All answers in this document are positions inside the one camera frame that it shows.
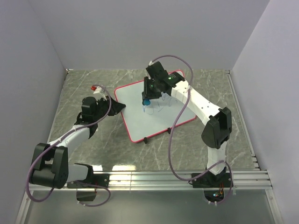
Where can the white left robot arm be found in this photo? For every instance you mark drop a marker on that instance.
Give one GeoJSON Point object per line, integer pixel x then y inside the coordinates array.
{"type": "Point", "coordinates": [50, 163]}

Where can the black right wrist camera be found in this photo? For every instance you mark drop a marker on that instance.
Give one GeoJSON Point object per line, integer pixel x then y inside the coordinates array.
{"type": "Point", "coordinates": [156, 71]}

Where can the aluminium side rail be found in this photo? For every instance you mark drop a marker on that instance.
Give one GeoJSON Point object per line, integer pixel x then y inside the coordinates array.
{"type": "Point", "coordinates": [253, 155]}

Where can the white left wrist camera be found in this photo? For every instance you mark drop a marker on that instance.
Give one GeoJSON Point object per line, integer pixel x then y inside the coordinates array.
{"type": "Point", "coordinates": [98, 93]}

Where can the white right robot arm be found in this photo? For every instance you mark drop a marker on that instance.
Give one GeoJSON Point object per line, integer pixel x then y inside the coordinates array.
{"type": "Point", "coordinates": [217, 121]}

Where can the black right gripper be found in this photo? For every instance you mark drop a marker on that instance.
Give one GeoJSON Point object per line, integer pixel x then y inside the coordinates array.
{"type": "Point", "coordinates": [147, 94]}

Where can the pink framed whiteboard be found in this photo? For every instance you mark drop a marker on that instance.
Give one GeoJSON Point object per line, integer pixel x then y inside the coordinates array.
{"type": "Point", "coordinates": [145, 121]}

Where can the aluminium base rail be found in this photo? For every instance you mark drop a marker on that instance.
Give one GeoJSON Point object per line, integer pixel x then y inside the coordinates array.
{"type": "Point", "coordinates": [166, 181]}

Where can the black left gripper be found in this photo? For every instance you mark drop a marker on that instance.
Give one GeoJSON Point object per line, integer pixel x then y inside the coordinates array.
{"type": "Point", "coordinates": [116, 108]}

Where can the blue bone-shaped eraser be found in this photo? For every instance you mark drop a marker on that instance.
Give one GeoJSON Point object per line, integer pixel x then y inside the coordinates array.
{"type": "Point", "coordinates": [146, 102]}

